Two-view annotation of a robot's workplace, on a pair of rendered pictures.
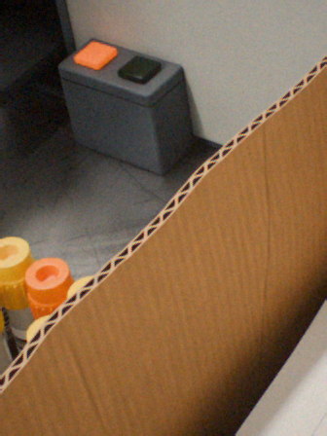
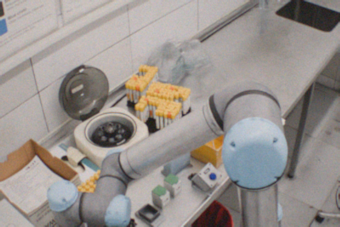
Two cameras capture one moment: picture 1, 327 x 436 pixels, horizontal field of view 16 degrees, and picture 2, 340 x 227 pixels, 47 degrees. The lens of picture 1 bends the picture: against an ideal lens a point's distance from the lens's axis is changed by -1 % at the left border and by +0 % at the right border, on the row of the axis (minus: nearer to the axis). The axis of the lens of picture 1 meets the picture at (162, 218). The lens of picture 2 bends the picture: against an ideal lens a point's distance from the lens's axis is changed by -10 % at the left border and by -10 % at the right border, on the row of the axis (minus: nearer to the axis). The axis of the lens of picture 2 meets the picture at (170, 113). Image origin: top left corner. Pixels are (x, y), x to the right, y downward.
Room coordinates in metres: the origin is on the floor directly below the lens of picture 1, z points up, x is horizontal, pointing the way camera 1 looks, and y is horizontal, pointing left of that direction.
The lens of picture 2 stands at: (1.14, 0.32, 2.02)
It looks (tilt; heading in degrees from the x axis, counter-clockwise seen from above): 39 degrees down; 176
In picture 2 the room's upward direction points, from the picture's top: 2 degrees counter-clockwise
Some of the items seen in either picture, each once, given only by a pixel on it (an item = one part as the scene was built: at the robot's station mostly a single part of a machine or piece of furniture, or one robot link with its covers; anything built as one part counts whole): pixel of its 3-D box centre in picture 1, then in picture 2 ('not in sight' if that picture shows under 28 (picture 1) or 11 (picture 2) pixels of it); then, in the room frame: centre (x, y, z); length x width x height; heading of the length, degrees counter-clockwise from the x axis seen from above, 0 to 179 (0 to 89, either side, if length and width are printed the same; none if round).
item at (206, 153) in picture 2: not in sight; (212, 143); (-0.02, 0.56, 0.93); 0.13 x 0.13 x 0.10; 45
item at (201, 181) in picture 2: not in sight; (202, 175); (0.13, 0.50, 0.92); 0.13 x 0.07 x 0.08; 46
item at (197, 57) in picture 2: not in sight; (192, 51); (-0.65, 0.57, 0.94); 0.20 x 0.17 x 0.14; 111
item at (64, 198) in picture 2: not in sight; (66, 204); (0.51, 0.11, 1.26); 0.09 x 0.08 x 0.11; 78
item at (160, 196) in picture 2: not in sight; (160, 196); (0.21, 0.34, 0.91); 0.05 x 0.04 x 0.07; 46
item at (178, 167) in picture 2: not in sight; (176, 160); (0.06, 0.42, 0.92); 0.10 x 0.07 x 0.10; 131
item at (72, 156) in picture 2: not in sight; (75, 166); (0.05, 0.04, 0.92); 0.24 x 0.12 x 0.10; 46
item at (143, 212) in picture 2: not in sight; (149, 214); (0.27, 0.30, 0.89); 0.09 x 0.05 x 0.04; 44
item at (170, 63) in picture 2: not in sight; (164, 60); (-0.55, 0.42, 0.97); 0.26 x 0.17 x 0.19; 150
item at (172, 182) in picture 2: not in sight; (172, 185); (0.16, 0.39, 0.91); 0.05 x 0.04 x 0.07; 46
